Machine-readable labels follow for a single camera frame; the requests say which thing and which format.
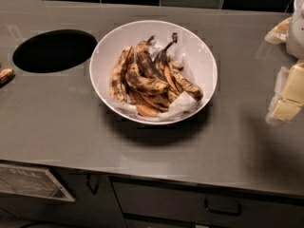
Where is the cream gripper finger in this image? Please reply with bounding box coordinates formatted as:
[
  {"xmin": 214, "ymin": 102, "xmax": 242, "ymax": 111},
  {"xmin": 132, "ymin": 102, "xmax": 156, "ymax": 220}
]
[
  {"xmin": 264, "ymin": 17, "xmax": 292, "ymax": 45},
  {"xmin": 266, "ymin": 62, "xmax": 304, "ymax": 126}
]

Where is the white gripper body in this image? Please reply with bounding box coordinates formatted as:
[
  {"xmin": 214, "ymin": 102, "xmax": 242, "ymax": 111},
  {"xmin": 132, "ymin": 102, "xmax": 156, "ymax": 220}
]
[{"xmin": 286, "ymin": 0, "xmax": 304, "ymax": 59}]

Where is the spotted banana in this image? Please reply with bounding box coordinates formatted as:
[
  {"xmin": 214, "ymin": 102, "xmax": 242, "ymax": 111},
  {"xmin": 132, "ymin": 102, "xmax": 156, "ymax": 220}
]
[
  {"xmin": 170, "ymin": 70, "xmax": 203, "ymax": 102},
  {"xmin": 125, "ymin": 63, "xmax": 168, "ymax": 95},
  {"xmin": 109, "ymin": 47, "xmax": 134, "ymax": 103}
]

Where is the white ceramic bowl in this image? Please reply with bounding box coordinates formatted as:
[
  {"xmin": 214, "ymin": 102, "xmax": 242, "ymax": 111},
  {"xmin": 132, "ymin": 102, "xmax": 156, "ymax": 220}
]
[{"xmin": 89, "ymin": 20, "xmax": 218, "ymax": 125}]

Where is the dark banana with long stem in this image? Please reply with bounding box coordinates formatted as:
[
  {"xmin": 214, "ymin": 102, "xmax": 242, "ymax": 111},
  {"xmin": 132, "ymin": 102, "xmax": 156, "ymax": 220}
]
[{"xmin": 154, "ymin": 32, "xmax": 178, "ymax": 75}]

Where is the dark banana centre back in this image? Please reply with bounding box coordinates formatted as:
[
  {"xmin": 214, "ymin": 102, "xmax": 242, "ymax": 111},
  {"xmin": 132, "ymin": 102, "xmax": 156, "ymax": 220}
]
[{"xmin": 135, "ymin": 35, "xmax": 165, "ymax": 81}]

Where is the orange banana peel piece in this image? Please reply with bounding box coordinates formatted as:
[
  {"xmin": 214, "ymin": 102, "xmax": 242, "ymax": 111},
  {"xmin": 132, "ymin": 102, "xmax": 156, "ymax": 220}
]
[{"xmin": 129, "ymin": 90, "xmax": 159, "ymax": 117}]

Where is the banana at left edge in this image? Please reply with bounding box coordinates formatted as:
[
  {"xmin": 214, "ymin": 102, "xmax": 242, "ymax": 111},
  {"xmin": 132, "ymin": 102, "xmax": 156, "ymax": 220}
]
[{"xmin": 0, "ymin": 68, "xmax": 14, "ymax": 85}]

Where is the white paper liner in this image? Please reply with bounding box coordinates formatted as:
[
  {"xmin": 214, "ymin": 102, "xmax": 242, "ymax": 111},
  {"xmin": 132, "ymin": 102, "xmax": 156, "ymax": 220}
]
[{"xmin": 109, "ymin": 47, "xmax": 202, "ymax": 120}]

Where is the grey drawer front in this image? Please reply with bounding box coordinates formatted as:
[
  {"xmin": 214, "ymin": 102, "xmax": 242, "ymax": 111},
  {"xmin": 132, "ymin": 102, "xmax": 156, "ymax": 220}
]
[{"xmin": 110, "ymin": 177, "xmax": 304, "ymax": 228}]

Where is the framed sign on cabinet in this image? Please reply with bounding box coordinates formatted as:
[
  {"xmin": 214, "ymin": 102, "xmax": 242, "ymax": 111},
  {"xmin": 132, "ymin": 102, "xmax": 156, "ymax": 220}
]
[{"xmin": 0, "ymin": 163, "xmax": 76, "ymax": 202}]

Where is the black drawer handle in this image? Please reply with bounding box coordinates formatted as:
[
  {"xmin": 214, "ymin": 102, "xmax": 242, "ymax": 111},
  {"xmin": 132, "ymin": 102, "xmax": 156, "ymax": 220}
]
[{"xmin": 203, "ymin": 199, "xmax": 242, "ymax": 217}]

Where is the black cabinet door handle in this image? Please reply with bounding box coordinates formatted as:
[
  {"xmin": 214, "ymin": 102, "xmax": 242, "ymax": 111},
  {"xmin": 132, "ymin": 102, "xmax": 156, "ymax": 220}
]
[{"xmin": 86, "ymin": 174, "xmax": 99, "ymax": 195}]

